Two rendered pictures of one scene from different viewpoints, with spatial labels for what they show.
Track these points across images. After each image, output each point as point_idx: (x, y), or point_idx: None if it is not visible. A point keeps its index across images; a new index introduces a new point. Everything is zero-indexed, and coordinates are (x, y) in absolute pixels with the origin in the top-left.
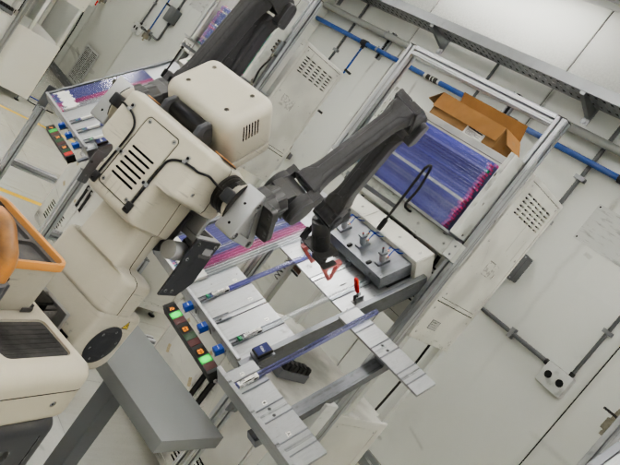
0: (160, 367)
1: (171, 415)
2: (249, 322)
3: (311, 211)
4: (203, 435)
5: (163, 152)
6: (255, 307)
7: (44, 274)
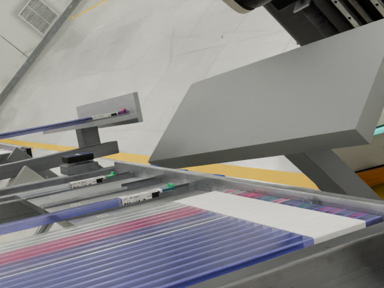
0: (227, 132)
1: (194, 107)
2: (88, 190)
3: None
4: (164, 134)
5: None
6: (70, 200)
7: None
